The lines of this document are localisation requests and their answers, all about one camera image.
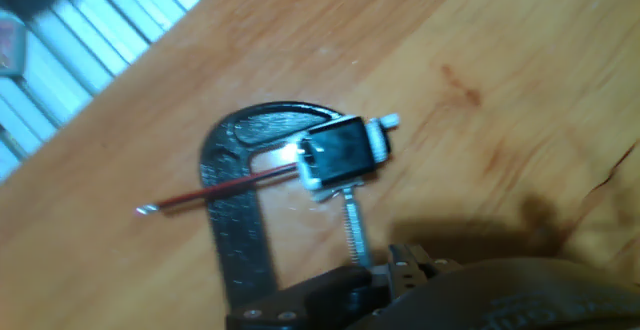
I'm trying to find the black metal C-clamp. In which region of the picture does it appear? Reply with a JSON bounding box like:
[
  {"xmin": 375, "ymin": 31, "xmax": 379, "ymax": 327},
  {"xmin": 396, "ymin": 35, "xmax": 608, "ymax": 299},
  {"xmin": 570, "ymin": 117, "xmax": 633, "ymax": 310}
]
[{"xmin": 198, "ymin": 100, "xmax": 374, "ymax": 311}]

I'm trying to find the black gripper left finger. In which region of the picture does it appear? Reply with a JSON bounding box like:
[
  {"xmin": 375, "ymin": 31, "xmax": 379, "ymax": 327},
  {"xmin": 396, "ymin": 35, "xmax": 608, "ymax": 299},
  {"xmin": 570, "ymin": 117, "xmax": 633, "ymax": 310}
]
[{"xmin": 225, "ymin": 243, "xmax": 407, "ymax": 330}]

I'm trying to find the thin red pencil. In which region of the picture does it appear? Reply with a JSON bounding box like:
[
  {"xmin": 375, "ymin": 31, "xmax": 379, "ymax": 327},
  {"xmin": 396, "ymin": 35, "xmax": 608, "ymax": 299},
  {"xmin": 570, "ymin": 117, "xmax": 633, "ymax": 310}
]
[{"xmin": 135, "ymin": 162, "xmax": 301, "ymax": 216}]

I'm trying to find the black white pencil sharpener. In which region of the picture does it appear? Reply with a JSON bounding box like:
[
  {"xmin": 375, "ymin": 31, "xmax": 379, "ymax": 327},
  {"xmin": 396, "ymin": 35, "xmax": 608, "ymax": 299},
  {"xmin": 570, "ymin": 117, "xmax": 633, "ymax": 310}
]
[{"xmin": 294, "ymin": 113, "xmax": 401, "ymax": 202}]

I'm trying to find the glossy orange wooden board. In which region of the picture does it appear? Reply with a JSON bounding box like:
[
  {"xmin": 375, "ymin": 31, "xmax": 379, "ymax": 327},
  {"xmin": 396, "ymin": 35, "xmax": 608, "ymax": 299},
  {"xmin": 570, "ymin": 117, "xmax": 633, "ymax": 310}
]
[{"xmin": 0, "ymin": 0, "xmax": 640, "ymax": 330}]

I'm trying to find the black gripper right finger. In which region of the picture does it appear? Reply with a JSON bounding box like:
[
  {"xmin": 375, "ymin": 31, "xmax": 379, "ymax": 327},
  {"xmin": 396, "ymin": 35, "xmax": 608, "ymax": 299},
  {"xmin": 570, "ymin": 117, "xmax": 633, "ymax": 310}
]
[{"xmin": 407, "ymin": 243, "xmax": 464, "ymax": 291}]

